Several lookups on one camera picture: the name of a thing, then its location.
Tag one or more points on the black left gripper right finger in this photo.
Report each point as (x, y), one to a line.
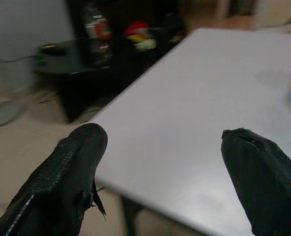
(263, 182)

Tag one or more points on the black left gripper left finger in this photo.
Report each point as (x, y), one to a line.
(61, 177)

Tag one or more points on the white table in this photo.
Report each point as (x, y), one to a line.
(202, 127)

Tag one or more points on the black low side table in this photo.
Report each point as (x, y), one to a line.
(101, 71)

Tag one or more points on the small black yellow gadget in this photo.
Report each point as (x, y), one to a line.
(50, 49)

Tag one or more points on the dark soda bottle red label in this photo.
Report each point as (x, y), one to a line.
(97, 37)

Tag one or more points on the red yellow snack bag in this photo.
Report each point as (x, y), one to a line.
(139, 34)

